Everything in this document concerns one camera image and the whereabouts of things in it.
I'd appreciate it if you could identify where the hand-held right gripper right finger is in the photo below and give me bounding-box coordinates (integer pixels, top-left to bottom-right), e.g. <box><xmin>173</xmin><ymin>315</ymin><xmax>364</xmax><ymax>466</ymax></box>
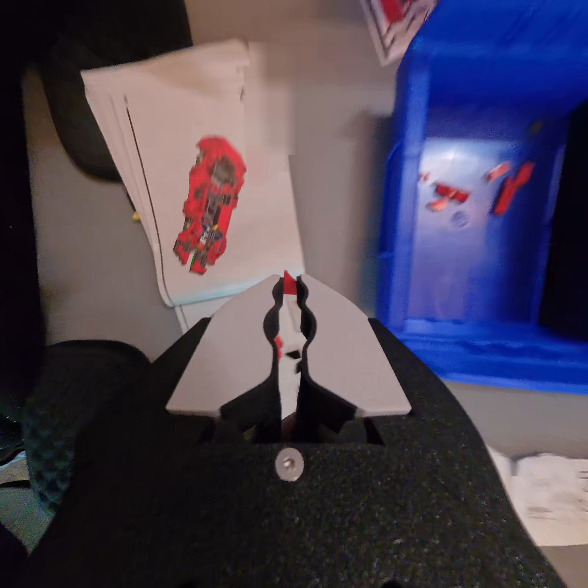
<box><xmin>295</xmin><ymin>274</ymin><xmax>412</xmax><ymax>433</ymax></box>

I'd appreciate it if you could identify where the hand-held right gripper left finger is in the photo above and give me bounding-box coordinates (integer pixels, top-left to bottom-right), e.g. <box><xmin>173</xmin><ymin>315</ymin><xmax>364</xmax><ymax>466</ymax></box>
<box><xmin>165</xmin><ymin>274</ymin><xmax>283</xmax><ymax>430</ymax></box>

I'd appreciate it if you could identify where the blue plastic bin with divider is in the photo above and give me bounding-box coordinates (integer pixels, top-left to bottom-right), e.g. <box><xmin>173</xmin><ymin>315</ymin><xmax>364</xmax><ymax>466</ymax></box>
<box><xmin>376</xmin><ymin>0</ymin><xmax>588</xmax><ymax>396</ymax></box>

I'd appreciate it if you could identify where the white folded leaflet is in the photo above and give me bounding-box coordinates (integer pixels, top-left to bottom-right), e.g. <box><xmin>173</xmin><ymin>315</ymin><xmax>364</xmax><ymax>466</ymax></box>
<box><xmin>488</xmin><ymin>447</ymin><xmax>588</xmax><ymax>548</ymax></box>

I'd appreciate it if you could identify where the toy car instruction booklet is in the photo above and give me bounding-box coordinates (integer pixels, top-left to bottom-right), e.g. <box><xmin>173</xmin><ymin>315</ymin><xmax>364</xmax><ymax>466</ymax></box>
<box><xmin>82</xmin><ymin>40</ymin><xmax>307</xmax><ymax>335</ymax></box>

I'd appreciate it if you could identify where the black round object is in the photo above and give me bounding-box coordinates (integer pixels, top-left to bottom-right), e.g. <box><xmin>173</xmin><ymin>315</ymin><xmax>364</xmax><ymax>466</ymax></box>
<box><xmin>45</xmin><ymin>0</ymin><xmax>194</xmax><ymax>183</ymax></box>

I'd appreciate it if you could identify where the red and white printed sheet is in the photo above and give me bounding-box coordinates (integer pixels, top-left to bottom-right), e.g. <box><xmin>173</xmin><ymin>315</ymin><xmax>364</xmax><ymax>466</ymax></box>
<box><xmin>360</xmin><ymin>0</ymin><xmax>438</xmax><ymax>68</ymax></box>

